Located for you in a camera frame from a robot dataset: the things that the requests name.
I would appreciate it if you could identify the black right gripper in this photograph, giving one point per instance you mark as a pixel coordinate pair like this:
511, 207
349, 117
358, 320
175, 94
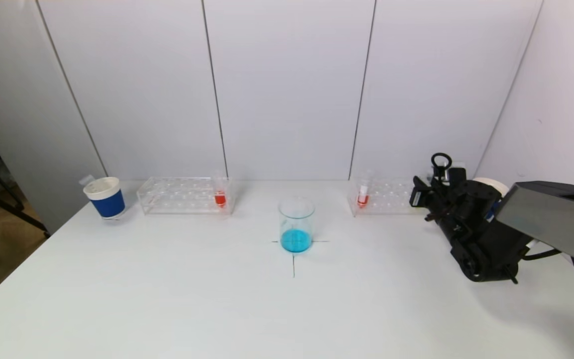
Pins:
417, 197

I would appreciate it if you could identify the test tube with blue liquid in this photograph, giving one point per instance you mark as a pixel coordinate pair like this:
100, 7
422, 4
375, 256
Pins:
86, 180

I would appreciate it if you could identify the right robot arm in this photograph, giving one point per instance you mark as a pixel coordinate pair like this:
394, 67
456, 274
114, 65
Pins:
551, 219

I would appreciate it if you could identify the clear acrylic test tube rack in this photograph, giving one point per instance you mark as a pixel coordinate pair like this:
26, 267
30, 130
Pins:
182, 197
386, 197

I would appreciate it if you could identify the labelled test tube red liquid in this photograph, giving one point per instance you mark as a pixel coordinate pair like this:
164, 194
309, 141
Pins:
362, 199

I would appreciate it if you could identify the clear glass beaker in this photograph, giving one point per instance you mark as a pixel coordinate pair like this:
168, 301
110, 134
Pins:
296, 240

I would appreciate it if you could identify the test tube with red liquid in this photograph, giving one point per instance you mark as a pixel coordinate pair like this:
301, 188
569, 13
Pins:
220, 199

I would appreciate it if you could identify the white paper cup blue sleeve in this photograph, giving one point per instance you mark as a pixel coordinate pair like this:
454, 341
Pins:
107, 204
499, 187

